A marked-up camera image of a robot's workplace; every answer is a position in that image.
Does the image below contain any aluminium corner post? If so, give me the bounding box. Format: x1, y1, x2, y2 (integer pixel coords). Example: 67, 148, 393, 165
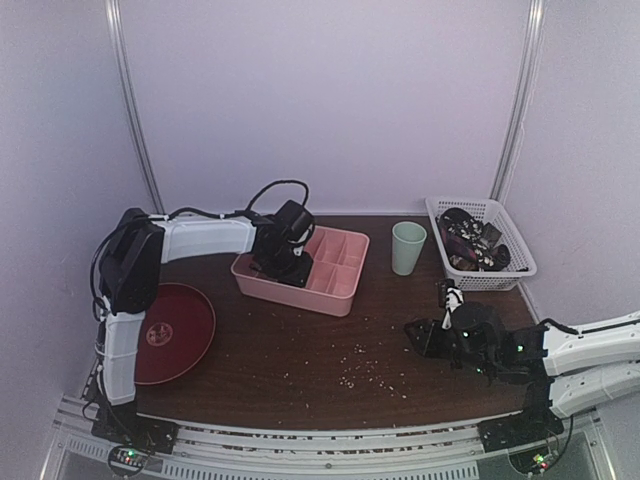
104, 0, 165, 213
490, 0, 546, 203

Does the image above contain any brown patterned tie in basket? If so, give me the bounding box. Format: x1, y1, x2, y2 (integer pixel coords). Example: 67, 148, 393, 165
436, 207, 514, 272

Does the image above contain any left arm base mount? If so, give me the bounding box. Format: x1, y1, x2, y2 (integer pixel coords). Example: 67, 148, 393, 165
91, 395, 179, 479

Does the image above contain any white plastic mesh basket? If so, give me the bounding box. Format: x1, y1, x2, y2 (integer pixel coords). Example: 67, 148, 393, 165
425, 196, 537, 291

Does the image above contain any aluminium front rail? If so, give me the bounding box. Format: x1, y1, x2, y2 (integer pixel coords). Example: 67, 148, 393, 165
39, 397, 616, 479

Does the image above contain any left aluminium corner post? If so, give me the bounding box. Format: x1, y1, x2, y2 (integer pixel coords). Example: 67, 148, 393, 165
104, 0, 165, 213

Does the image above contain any red round tray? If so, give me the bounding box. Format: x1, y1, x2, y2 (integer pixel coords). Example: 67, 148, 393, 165
135, 283, 216, 386

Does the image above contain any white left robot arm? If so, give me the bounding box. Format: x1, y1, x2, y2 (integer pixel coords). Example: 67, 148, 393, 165
90, 200, 316, 444

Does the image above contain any mint green plastic cup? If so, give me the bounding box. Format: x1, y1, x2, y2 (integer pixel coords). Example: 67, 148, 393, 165
392, 221, 428, 276

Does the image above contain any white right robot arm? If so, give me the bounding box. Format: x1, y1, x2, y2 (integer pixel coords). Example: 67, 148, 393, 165
404, 280, 639, 442

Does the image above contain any right aluminium corner post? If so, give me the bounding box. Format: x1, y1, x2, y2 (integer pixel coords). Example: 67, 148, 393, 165
490, 0, 546, 203

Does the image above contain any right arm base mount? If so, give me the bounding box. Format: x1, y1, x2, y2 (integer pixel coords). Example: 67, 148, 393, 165
477, 383, 574, 479

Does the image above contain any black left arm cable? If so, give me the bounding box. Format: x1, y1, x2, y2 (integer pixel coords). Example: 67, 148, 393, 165
243, 180, 310, 221

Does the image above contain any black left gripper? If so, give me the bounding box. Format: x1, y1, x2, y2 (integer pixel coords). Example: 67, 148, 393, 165
263, 245, 316, 289

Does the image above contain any pink divided organizer box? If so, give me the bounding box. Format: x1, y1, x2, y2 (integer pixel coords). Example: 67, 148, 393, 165
231, 226, 370, 317

